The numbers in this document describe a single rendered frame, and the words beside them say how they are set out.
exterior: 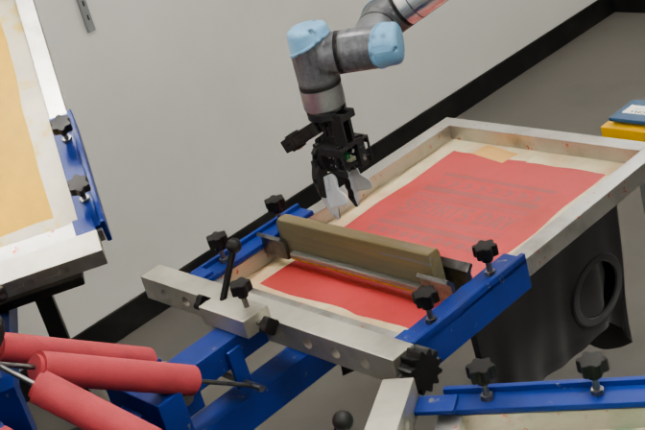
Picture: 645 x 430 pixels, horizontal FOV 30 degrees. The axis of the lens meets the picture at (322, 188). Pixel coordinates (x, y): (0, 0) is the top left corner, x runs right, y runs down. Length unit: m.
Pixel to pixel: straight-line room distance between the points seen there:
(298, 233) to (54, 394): 0.77
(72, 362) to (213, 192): 2.81
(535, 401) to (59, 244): 0.98
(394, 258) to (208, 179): 2.45
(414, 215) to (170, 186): 2.08
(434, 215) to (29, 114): 0.89
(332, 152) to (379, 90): 3.02
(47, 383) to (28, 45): 1.19
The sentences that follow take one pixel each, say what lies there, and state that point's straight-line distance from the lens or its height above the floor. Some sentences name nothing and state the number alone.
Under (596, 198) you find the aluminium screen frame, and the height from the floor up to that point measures 0.99.
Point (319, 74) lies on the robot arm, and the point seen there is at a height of 1.39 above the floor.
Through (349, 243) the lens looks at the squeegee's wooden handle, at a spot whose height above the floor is 1.05.
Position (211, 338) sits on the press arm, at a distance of 2.08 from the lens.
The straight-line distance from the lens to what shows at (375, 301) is 2.21.
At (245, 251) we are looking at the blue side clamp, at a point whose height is 1.00.
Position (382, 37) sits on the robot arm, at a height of 1.44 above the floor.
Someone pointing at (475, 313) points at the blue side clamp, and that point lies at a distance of 2.07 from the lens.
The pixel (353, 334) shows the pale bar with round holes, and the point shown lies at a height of 1.04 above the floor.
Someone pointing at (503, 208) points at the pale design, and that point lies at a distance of 2.43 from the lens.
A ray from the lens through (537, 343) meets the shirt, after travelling 2.38.
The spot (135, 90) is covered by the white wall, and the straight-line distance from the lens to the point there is 4.32.
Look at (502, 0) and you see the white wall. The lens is 5.69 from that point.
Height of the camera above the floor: 2.04
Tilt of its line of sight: 24 degrees down
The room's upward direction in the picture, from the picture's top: 16 degrees counter-clockwise
